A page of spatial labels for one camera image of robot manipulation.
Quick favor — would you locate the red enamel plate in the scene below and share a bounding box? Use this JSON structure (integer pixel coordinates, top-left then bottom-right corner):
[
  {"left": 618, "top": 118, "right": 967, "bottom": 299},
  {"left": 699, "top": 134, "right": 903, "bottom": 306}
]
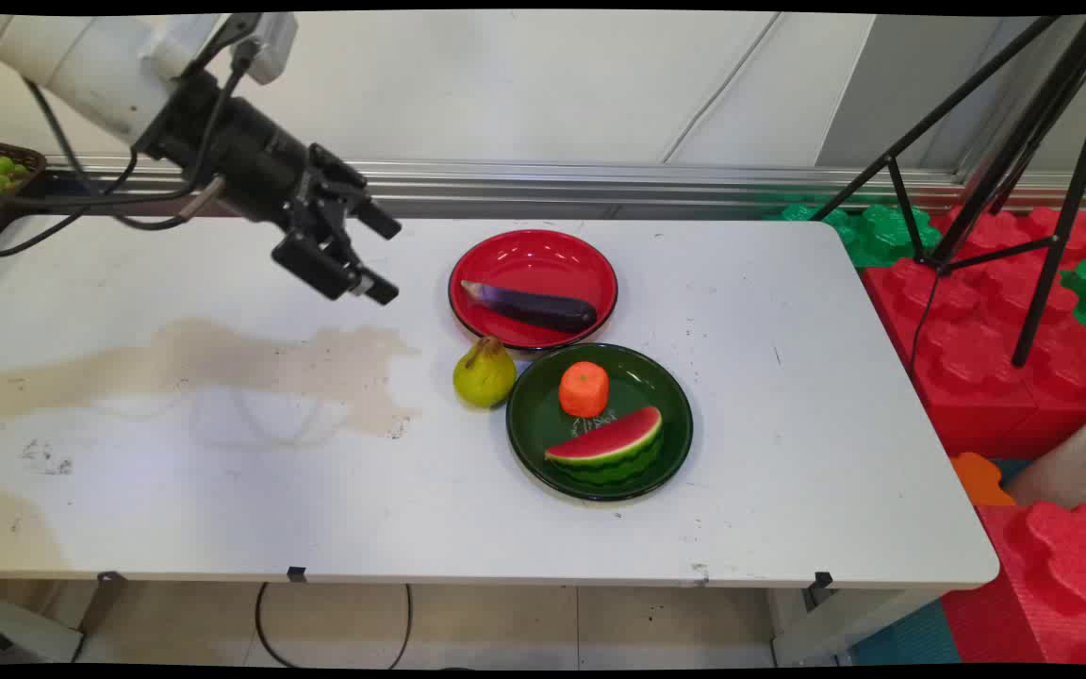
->
[{"left": 448, "top": 229, "right": 619, "bottom": 353}]

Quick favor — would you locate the small red foam block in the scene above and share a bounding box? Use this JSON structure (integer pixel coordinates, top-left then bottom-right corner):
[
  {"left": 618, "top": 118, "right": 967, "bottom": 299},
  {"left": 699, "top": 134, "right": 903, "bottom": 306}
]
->
[{"left": 939, "top": 500, "right": 1086, "bottom": 667}]

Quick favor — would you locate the aluminium wall rail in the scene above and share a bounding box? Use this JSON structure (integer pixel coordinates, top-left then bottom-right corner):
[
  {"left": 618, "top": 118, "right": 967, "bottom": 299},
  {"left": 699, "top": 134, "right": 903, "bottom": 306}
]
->
[{"left": 43, "top": 156, "right": 1086, "bottom": 220}]

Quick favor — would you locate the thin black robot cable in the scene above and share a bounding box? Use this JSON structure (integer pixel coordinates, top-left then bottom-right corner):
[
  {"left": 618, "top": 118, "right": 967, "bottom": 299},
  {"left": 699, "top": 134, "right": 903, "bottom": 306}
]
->
[{"left": 0, "top": 38, "right": 254, "bottom": 260}]

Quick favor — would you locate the dark wicker basket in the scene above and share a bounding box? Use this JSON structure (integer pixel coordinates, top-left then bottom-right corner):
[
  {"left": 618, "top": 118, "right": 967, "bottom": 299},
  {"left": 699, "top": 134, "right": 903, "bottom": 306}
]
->
[{"left": 0, "top": 137, "right": 47, "bottom": 261}]

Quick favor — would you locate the orange foam piece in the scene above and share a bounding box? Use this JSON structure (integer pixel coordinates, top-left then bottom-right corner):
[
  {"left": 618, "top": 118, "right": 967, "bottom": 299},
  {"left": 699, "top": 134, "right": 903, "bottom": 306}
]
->
[{"left": 950, "top": 452, "right": 1016, "bottom": 508}]

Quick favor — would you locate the toy watermelon slice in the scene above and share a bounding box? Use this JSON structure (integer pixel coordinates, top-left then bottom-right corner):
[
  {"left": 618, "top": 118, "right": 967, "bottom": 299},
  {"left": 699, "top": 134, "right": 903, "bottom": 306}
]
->
[{"left": 544, "top": 406, "right": 665, "bottom": 488}]

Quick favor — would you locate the grey metal table leg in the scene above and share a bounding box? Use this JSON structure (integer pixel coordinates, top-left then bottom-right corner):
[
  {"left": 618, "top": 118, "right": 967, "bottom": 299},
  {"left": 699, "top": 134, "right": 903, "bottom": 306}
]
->
[
  {"left": 769, "top": 585, "right": 932, "bottom": 667},
  {"left": 0, "top": 585, "right": 84, "bottom": 664}
]

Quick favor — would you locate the black tripod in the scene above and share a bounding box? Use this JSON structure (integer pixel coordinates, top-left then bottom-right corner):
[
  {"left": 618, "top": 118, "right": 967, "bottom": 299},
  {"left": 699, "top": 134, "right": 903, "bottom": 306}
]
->
[{"left": 811, "top": 14, "right": 1086, "bottom": 370}]

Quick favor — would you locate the orange toy tangerine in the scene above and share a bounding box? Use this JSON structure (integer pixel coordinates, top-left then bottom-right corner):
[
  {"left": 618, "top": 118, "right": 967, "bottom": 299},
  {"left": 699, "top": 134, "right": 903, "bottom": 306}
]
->
[{"left": 559, "top": 361, "right": 610, "bottom": 419}]

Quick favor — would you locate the purple toy eggplant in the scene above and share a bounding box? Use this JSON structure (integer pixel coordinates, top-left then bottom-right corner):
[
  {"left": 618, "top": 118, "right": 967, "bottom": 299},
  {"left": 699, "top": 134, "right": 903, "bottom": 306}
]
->
[{"left": 460, "top": 279, "right": 599, "bottom": 334}]

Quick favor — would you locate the black cable under table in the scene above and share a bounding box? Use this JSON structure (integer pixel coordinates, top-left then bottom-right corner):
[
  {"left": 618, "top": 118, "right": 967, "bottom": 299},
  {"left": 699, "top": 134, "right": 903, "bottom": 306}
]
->
[{"left": 255, "top": 582, "right": 413, "bottom": 670}]

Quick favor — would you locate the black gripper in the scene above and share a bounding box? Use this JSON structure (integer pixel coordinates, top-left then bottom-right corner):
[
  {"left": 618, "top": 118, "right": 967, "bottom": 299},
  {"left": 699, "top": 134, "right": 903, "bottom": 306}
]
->
[{"left": 136, "top": 72, "right": 403, "bottom": 306}]

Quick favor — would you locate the blue foam mat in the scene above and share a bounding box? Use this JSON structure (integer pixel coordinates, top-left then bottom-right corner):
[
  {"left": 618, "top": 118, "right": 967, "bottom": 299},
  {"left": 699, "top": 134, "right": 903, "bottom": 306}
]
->
[{"left": 847, "top": 599, "right": 961, "bottom": 667}]

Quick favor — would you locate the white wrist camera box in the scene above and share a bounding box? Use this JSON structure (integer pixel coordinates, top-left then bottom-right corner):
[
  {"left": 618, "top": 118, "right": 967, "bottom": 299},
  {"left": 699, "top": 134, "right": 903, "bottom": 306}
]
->
[{"left": 222, "top": 13, "right": 299, "bottom": 87}]

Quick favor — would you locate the green enamel plate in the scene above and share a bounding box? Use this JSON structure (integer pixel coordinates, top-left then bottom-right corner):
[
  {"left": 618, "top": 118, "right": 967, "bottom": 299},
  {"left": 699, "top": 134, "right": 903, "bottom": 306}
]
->
[{"left": 505, "top": 342, "right": 695, "bottom": 502}]

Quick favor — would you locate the yellow-green toy pear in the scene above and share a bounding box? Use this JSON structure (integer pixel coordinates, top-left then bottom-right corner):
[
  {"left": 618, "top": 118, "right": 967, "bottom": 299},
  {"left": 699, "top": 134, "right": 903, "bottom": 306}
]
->
[{"left": 452, "top": 337, "right": 518, "bottom": 409}]

